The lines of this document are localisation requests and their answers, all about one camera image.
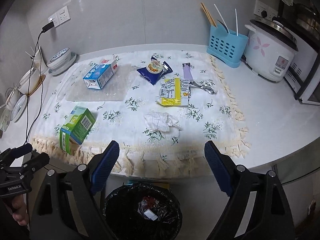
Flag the green carton box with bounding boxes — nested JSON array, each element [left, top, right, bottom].
[[59, 106, 96, 155]]

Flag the white tissue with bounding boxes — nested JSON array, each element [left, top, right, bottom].
[[144, 112, 182, 132]]

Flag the silver foil wrapper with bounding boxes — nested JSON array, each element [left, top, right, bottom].
[[189, 81, 216, 95]]

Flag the yellow snack wrapper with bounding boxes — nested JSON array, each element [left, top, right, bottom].
[[156, 77, 191, 107]]

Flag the blue milk carton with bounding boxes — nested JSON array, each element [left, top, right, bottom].
[[83, 60, 118, 90]]

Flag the purple wrapper strip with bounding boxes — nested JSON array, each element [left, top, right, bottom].
[[182, 63, 193, 81]]

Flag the blue cookie wrapper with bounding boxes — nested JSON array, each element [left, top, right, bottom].
[[137, 56, 172, 86]]

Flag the black trash bin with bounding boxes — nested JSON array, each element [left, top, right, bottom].
[[103, 182, 183, 239]]

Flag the person's left hand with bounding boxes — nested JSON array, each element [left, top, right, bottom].
[[11, 195, 29, 226]]

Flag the blue striped plate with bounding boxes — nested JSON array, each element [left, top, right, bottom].
[[10, 94, 28, 122]]

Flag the white stacked bowls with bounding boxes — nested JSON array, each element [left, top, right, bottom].
[[18, 67, 40, 94]]

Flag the floral white tablecloth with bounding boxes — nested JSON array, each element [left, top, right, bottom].
[[31, 50, 251, 178]]

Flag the wooden round coaster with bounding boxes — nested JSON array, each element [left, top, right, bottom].
[[27, 74, 46, 96]]

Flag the white cup with sticks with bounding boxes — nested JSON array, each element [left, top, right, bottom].
[[25, 47, 48, 74]]

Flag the blue patterned bowl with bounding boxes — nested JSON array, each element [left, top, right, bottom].
[[47, 48, 71, 70]]

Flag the white plate under bowl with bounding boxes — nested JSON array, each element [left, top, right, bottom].
[[48, 52, 77, 76]]

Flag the blue utensil holder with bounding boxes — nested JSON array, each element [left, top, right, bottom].
[[207, 24, 248, 68]]

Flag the white rice cooker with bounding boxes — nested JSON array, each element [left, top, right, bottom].
[[244, 17, 298, 82]]

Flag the black power adapter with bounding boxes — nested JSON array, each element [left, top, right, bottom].
[[41, 21, 54, 34]]

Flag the white straw right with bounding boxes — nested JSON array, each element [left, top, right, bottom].
[[234, 8, 239, 36]]

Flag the white straw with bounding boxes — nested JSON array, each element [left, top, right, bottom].
[[214, 3, 229, 33], [234, 8, 239, 36]]

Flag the wooden chopsticks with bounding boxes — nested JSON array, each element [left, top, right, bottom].
[[200, 2, 217, 27]]

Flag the white straw left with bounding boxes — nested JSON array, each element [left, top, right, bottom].
[[214, 3, 229, 33]]

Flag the black cable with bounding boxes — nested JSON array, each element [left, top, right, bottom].
[[23, 31, 43, 145]]

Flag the white wall socket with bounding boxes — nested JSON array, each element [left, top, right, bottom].
[[48, 6, 71, 27]]

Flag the right wall socket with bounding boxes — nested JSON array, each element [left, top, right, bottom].
[[254, 0, 278, 21]]

